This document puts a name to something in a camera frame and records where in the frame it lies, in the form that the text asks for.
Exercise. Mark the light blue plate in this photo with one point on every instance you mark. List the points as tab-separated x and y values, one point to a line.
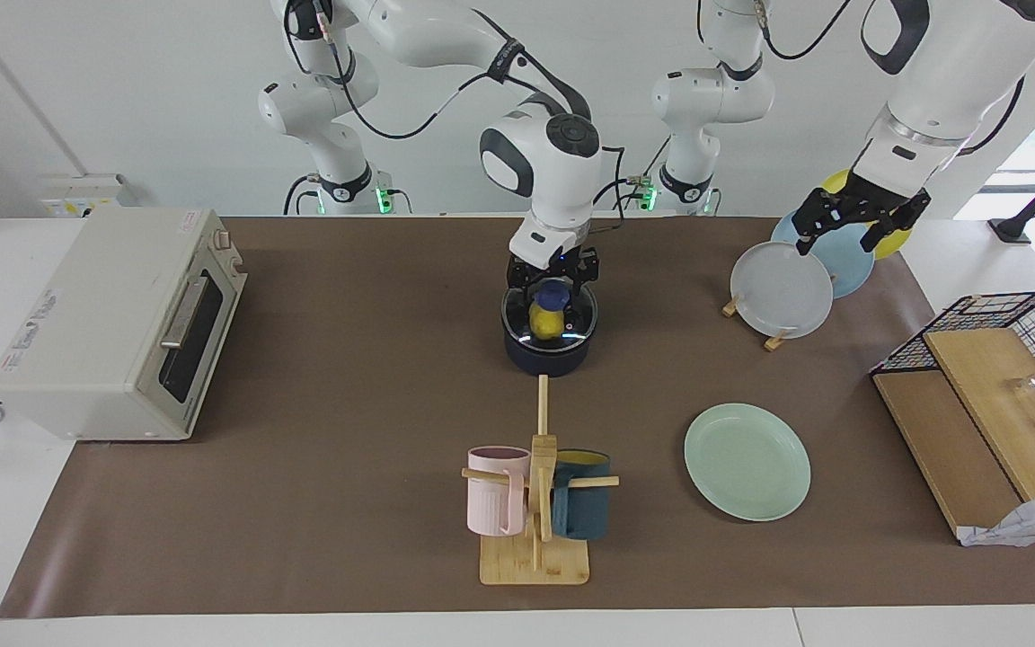
850	261

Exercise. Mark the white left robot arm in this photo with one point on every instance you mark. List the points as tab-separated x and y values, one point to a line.
958	63

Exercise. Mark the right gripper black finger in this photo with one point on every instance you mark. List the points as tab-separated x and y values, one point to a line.
524	289
582	289

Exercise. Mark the wooden plate rack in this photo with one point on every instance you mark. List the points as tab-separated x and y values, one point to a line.
776	341

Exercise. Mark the yellow plate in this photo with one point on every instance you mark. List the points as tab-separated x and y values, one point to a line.
895	241

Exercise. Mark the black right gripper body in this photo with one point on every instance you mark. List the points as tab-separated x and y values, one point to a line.
553	265

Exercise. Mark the brown wooden board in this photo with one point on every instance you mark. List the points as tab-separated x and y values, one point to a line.
940	440

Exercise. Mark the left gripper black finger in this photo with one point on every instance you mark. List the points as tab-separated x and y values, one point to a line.
809	225
881	234

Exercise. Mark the glass lid purple knob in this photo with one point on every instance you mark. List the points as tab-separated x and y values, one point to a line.
553	293

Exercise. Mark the light wooden board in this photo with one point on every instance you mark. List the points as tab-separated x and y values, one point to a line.
994	395

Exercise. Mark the dark blue mug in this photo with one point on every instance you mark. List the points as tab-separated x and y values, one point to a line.
582	512

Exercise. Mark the wooden mug tree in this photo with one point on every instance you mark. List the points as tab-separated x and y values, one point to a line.
535	562

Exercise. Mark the brown table mat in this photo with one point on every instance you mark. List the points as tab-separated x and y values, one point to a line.
347	503

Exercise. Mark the grey plate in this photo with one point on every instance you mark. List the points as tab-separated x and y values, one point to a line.
778	292

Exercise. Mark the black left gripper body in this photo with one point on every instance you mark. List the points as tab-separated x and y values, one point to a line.
877	196

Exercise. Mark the beige toaster oven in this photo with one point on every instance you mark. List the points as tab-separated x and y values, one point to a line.
95	314

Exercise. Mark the light green plate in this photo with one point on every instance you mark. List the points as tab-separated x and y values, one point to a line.
747	463

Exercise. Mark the pink mug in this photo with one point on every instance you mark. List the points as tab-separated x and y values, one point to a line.
495	503

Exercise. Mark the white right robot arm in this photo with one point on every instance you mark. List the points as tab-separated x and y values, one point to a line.
544	162

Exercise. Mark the yellow potato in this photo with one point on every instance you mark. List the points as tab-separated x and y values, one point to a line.
544	323

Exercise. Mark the white socket box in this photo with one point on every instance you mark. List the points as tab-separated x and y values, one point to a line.
86	193

